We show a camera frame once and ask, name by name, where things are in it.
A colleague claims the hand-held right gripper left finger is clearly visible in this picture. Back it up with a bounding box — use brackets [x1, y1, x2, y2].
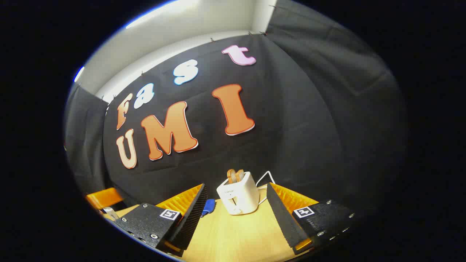
[114, 183, 209, 255]

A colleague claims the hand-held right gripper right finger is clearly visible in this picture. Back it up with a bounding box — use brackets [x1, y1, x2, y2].
[266, 182, 357, 255]

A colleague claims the white toaster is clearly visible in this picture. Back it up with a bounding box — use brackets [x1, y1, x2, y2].
[216, 171, 260, 215]

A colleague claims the blue cloth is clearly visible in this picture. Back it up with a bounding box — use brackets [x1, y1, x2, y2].
[201, 199, 216, 218]

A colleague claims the black backdrop cloth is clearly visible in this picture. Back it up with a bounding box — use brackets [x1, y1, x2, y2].
[64, 0, 408, 215]

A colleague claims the white power cable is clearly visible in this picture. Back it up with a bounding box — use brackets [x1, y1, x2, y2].
[256, 171, 276, 206]

